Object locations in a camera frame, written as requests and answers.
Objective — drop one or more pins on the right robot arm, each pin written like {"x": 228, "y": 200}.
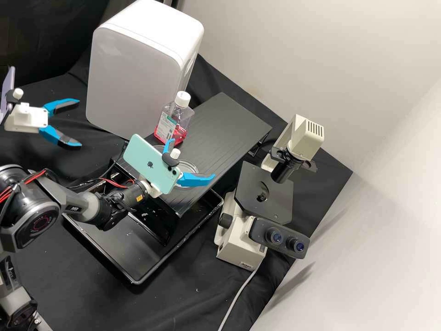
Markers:
{"x": 34, "y": 207}

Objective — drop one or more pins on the black platform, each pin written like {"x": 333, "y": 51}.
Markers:
{"x": 224, "y": 138}

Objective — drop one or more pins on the left wrist camera phone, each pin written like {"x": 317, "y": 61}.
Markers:
{"x": 7, "y": 88}

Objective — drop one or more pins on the petri dish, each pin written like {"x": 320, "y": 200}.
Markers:
{"x": 190, "y": 166}

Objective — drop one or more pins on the red liquid bottle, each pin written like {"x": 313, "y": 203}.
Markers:
{"x": 172, "y": 124}

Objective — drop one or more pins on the cream microscope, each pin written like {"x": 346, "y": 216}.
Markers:
{"x": 241, "y": 224}

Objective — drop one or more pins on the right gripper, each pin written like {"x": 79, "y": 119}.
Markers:
{"x": 154, "y": 191}

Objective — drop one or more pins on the right wrist camera phone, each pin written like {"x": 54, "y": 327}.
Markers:
{"x": 148, "y": 158}

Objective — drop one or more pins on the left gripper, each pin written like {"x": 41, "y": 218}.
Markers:
{"x": 26, "y": 117}

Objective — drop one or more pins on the black tray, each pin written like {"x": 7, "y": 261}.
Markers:
{"x": 137, "y": 251}

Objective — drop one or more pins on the wrist camera phone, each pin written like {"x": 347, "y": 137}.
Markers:
{"x": 7, "y": 88}
{"x": 148, "y": 158}

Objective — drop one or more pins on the white box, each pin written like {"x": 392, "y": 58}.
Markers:
{"x": 134, "y": 65}

